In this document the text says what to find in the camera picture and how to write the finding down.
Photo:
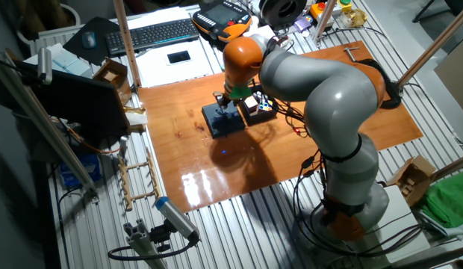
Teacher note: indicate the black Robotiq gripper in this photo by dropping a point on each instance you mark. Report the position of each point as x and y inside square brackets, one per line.
[226, 98]

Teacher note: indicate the blue gift box lid ribbon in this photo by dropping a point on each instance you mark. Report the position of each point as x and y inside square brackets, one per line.
[216, 125]

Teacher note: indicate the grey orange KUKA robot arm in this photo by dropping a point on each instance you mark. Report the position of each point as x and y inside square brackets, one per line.
[328, 97]

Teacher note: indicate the dark blue gift box base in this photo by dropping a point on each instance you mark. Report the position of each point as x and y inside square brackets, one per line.
[259, 119]

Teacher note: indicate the pale pink gift box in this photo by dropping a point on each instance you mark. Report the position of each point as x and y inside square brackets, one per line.
[263, 30]

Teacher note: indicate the small open cardboard box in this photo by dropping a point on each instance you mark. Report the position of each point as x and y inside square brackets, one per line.
[114, 76]

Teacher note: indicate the orange emergency stop button box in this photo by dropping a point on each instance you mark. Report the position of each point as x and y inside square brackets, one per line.
[318, 9]

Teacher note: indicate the yellow box green button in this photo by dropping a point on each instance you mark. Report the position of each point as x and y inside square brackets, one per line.
[345, 4]

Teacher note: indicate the white light blue box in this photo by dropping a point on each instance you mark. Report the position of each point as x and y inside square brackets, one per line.
[67, 61]

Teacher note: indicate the cardboard box with inserts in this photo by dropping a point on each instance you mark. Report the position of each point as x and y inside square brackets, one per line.
[414, 179]

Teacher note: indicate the small Rubik's cube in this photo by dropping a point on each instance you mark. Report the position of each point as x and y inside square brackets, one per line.
[265, 106]

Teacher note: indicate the glossy wooden board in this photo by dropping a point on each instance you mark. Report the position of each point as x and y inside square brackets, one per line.
[216, 168]

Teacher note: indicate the white smartphone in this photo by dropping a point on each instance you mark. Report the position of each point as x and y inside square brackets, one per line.
[178, 57]

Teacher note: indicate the large white paper sheet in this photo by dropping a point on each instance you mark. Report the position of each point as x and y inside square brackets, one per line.
[160, 74]

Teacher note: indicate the white tissue gold foil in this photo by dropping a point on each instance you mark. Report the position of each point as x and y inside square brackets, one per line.
[136, 119]

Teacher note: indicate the black orange teach pendant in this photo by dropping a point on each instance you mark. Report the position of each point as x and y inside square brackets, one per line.
[220, 18]

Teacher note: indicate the small white bottle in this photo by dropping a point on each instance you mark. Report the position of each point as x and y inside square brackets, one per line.
[254, 23]

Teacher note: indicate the black computer keyboard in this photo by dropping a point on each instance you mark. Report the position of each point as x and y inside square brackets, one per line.
[153, 35]

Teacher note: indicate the black filament spool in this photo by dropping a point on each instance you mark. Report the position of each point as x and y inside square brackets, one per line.
[283, 11]

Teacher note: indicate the wooden ladder rack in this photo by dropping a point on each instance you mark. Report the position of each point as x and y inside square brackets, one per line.
[136, 179]

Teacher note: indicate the small purple object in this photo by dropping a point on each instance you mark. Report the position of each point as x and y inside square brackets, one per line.
[302, 24]

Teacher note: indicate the black flat monitor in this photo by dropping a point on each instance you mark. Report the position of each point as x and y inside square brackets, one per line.
[78, 104]

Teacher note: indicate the black mouse pad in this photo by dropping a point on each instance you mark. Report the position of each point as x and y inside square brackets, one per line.
[101, 26]

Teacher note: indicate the grey computer mouse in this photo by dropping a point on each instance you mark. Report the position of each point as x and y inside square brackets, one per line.
[89, 39]

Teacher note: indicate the blue plastic package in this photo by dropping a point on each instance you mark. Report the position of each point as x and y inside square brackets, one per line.
[82, 170]

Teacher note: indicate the aluminium profile stand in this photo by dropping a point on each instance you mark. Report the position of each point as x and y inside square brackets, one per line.
[142, 243]

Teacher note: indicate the long aluminium bar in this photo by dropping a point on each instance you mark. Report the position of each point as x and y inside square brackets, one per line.
[48, 127]

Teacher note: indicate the white ribbed panel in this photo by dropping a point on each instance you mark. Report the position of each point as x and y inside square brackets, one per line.
[56, 35]

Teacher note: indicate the beige flat panel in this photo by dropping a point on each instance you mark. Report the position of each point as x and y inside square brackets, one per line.
[455, 82]

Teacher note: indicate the green cloth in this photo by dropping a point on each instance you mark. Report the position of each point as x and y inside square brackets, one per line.
[448, 198]

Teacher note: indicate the wooden frame post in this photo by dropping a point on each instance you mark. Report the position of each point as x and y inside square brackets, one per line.
[127, 41]
[452, 166]
[440, 37]
[325, 18]

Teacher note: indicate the silver camera blue end cap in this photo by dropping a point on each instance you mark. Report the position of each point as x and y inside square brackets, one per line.
[175, 218]

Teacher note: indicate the black camera clamp mount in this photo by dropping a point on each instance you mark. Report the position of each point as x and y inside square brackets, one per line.
[160, 235]

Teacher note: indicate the silver depth camera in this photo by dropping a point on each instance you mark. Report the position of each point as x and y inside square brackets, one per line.
[45, 65]

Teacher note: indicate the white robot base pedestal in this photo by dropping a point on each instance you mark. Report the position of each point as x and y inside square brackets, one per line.
[399, 201]

